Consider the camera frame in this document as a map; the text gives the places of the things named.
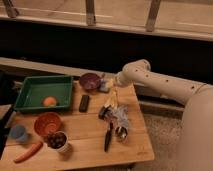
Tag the metal measuring cup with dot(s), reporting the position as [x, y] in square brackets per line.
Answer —
[121, 133]

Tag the orange bowl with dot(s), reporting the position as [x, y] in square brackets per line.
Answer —
[48, 122]

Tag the crumpled clear plastic wrap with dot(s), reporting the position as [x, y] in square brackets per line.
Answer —
[121, 116]

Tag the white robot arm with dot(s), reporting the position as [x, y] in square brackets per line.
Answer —
[194, 98]

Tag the orange fruit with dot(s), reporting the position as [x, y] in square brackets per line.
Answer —
[49, 101]

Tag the blue sponge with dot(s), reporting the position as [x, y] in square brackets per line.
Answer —
[104, 88]

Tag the black-handled knife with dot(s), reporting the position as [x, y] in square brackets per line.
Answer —
[108, 136]

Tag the black rectangular block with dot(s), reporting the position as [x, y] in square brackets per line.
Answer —
[84, 103]

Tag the blue cup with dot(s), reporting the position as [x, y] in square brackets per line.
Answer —
[19, 133]

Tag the purple bowl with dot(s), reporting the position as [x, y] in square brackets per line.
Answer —
[90, 81]

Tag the orange carrot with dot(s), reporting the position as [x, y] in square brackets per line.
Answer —
[29, 153]

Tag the yellow-white gripper body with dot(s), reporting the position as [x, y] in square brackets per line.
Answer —
[115, 81]

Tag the wooden table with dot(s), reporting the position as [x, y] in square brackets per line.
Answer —
[86, 134]

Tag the yellow-black brush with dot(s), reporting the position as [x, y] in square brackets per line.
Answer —
[111, 102]

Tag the white cup of grapes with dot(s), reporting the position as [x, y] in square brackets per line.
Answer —
[58, 141]

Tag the green plastic tray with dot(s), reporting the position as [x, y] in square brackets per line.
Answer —
[36, 88]

